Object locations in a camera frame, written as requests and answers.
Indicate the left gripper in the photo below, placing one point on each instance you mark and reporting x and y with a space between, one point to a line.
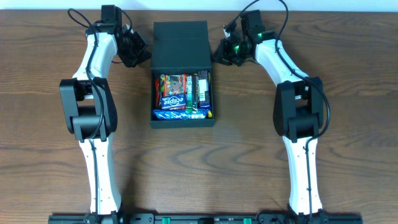
137 51

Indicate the yellow candy bag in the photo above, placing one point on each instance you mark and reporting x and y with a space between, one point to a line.
210 114

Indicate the dark blue candy bar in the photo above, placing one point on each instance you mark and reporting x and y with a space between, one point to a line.
203 87

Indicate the blue Eclipse mint box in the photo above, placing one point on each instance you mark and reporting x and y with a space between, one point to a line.
173 102

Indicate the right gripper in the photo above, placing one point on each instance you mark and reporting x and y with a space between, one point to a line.
222 53

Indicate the red Hacks candy bag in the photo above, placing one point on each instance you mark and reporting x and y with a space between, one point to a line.
157 94

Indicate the black Haribo candy bag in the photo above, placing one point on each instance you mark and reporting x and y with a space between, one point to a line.
172 85

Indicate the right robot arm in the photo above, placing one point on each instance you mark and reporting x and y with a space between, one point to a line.
298 104

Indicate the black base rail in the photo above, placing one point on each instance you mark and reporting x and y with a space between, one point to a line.
262 218

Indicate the dark green gift box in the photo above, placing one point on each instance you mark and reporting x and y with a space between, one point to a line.
180 48

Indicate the blue Oreo snack pack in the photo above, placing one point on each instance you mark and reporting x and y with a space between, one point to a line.
181 114

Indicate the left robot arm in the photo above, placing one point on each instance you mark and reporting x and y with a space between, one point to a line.
90 111

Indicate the green mint candy roll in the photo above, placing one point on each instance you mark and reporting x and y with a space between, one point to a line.
191 95

